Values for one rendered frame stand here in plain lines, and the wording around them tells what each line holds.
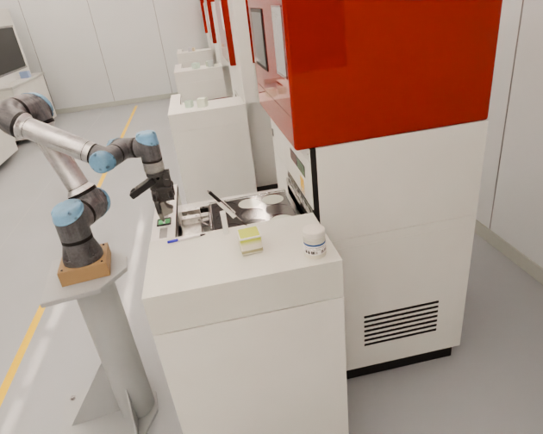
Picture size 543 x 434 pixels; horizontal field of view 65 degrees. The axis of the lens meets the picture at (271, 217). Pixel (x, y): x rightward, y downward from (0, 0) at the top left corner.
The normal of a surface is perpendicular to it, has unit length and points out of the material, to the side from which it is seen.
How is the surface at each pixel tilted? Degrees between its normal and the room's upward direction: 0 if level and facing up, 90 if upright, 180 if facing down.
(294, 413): 90
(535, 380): 0
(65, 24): 90
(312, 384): 90
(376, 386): 0
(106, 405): 90
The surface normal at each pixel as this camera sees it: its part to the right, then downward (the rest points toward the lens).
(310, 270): 0.18, 0.43
